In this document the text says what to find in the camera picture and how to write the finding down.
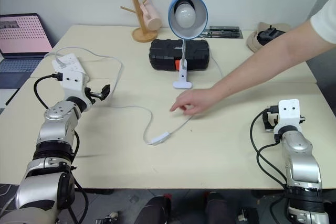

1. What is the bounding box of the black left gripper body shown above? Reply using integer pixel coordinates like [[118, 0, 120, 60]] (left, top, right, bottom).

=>
[[86, 87, 104, 103]]

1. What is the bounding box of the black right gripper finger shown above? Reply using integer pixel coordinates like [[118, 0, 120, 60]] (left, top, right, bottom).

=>
[[262, 110, 274, 133]]

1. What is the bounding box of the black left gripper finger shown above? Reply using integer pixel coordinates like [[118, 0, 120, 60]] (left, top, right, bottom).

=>
[[101, 84, 111, 102]]

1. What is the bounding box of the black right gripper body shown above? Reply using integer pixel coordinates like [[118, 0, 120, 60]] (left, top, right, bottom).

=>
[[266, 105, 280, 131]]

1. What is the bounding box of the white lamp cord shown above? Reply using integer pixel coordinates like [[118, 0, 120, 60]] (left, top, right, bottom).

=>
[[44, 47, 225, 146]]

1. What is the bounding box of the blue desk lamp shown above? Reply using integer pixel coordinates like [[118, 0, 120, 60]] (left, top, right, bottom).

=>
[[167, 0, 209, 90]]

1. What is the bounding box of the person's bare hand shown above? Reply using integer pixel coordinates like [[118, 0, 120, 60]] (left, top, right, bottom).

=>
[[169, 88, 220, 116]]

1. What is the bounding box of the white power strip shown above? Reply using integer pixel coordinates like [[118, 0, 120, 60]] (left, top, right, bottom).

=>
[[51, 53, 88, 78]]

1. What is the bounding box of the black plastic tool case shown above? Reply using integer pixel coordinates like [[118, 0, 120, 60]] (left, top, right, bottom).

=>
[[148, 38, 212, 71]]

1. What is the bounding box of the beige cloth hat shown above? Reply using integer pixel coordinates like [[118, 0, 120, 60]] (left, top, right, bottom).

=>
[[246, 22, 292, 52]]

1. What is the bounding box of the black power adapter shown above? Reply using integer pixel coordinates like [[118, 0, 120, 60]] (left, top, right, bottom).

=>
[[256, 25, 286, 46]]

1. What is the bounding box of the wooden mug tree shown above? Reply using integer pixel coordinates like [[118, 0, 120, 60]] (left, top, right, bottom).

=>
[[120, 0, 159, 43]]

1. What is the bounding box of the pink mug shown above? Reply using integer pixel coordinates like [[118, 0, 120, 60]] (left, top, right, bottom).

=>
[[139, 1, 162, 31]]

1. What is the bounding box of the laptop with pink screen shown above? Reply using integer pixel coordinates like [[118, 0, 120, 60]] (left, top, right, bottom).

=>
[[0, 13, 54, 90]]

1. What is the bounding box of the dark rounded shape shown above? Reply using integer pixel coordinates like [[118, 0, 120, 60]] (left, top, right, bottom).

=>
[[205, 191, 236, 224], [135, 194, 172, 224]]

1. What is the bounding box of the white shirt sleeve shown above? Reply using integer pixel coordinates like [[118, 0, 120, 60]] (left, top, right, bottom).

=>
[[309, 0, 336, 46]]

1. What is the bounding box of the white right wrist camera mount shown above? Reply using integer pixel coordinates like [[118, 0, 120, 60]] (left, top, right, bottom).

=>
[[274, 99, 307, 136]]

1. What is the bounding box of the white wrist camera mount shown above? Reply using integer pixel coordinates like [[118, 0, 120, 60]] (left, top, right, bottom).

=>
[[59, 71, 89, 104], [274, 99, 307, 136]]

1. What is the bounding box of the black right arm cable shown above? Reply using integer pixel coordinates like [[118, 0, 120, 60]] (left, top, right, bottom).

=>
[[249, 109, 289, 190]]

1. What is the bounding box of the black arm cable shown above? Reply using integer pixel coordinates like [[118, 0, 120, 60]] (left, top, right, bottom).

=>
[[249, 109, 289, 190], [33, 73, 64, 110]]

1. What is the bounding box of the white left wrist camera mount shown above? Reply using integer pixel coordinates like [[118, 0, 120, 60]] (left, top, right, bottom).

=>
[[59, 71, 89, 104]]

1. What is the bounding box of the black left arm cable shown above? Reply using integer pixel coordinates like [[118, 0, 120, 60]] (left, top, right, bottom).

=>
[[33, 73, 64, 110]]

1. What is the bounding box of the white inline cord switch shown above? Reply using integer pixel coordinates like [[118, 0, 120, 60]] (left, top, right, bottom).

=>
[[148, 131, 172, 146]]

